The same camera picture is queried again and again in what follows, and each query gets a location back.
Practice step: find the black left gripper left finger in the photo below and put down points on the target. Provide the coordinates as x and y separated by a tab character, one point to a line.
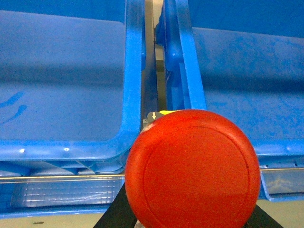
119	214

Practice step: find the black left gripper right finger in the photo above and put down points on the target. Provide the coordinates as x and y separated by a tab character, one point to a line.
260	219

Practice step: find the red mushroom push button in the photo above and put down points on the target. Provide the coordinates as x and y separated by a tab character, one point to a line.
192	169

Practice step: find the blue plastic crate left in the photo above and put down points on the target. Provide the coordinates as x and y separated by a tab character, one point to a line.
70	85

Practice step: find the blue plastic crate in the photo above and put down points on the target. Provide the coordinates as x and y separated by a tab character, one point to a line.
70	85
243	59

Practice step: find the blue plastic crate centre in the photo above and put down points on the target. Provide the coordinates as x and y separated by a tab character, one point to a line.
243	59

